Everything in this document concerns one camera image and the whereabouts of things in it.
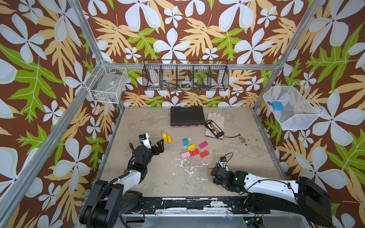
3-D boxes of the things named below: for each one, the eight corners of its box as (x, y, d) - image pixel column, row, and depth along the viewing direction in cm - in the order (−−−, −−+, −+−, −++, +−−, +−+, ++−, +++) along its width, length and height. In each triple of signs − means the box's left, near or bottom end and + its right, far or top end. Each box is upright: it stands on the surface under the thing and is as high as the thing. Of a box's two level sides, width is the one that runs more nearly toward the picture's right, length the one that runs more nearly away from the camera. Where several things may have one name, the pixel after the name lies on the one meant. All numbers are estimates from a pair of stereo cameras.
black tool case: (170, 127, 108) (169, 124, 105) (171, 109, 120) (171, 106, 117) (204, 127, 108) (205, 124, 105) (202, 109, 120) (203, 106, 117)
